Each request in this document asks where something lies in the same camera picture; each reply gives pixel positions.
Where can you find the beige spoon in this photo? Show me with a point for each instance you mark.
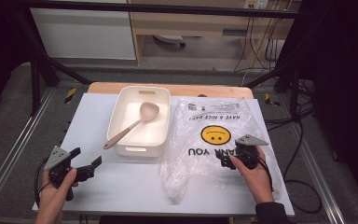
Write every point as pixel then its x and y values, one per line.
pixel 149 112

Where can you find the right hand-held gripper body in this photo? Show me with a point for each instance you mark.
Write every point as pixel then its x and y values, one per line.
pixel 251 141

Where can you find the wooden table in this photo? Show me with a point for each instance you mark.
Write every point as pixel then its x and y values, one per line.
pixel 105 88

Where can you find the person's right hand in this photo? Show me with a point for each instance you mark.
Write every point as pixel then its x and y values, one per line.
pixel 259 183

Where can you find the black metal stand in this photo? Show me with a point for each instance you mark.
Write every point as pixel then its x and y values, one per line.
pixel 35 84
pixel 294 93

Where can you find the clear smiley plastic bag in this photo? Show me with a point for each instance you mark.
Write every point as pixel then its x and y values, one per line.
pixel 199 177

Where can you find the white wall socket strip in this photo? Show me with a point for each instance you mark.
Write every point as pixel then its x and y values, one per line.
pixel 256 3

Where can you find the white cabinet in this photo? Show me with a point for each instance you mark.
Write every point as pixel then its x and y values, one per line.
pixel 80 34

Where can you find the black horizontal frame bar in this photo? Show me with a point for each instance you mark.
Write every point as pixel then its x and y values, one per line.
pixel 167 8

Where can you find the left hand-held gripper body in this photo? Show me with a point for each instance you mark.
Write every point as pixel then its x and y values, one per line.
pixel 57 157

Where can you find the wooden desk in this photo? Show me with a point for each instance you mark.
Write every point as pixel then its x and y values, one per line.
pixel 199 23

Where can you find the grey device under desk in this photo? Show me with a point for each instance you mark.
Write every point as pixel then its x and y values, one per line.
pixel 169 39

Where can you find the aluminium rail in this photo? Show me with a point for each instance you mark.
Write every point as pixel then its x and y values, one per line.
pixel 320 180
pixel 15 146

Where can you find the person's left hand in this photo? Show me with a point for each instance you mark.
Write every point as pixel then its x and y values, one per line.
pixel 52 196

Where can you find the white plastic bin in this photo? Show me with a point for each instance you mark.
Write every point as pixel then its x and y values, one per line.
pixel 121 109

